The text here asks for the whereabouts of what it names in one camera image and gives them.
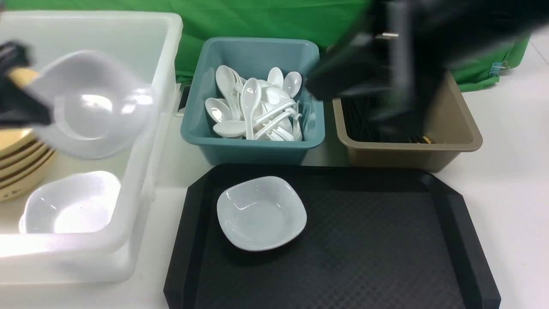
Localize pile of black chopsticks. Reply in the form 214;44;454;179
341;97;434;144

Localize white dish in tub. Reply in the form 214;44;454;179
19;171;121;233

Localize teal plastic bin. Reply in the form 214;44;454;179
180;37;326;166

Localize white square dish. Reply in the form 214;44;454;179
217;176;308;252
25;50;159;160

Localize black plastic serving tray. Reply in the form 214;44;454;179
163;164;501;309

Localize green cloth backdrop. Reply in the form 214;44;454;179
2;0;530;93

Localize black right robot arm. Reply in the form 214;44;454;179
304;0;548;139

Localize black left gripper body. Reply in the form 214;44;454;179
0;42;52;127

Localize large white plastic tub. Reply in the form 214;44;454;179
0;11;183;285

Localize stacked tan bowls in tub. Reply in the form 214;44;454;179
0;128;56;202

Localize brown plastic bin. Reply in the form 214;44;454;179
333;73;483;172

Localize blue binder clip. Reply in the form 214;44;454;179
489;61;510;78

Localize pile of white soup spoons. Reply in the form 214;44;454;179
204;65;303;142

